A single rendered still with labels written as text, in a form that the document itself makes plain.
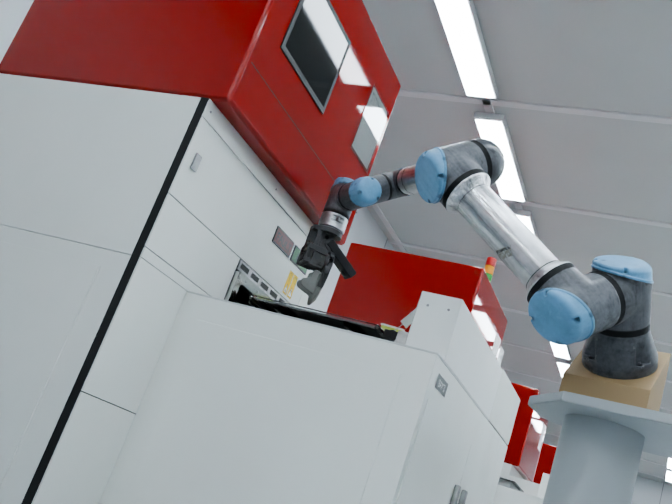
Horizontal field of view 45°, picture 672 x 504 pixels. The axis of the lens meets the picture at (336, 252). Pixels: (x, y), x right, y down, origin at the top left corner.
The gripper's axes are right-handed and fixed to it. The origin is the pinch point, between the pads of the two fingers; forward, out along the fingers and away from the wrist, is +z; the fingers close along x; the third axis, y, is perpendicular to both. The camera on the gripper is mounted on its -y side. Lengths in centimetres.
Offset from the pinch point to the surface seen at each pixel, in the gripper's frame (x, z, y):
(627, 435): 69, 17, -51
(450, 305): 50, 1, -16
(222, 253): 9.2, 0.0, 28.0
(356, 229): -374, -159, -107
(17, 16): -109, -85, 122
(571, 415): 61, 16, -44
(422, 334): 47.4, 8.7, -13.2
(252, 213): 4.8, -14.0, 24.2
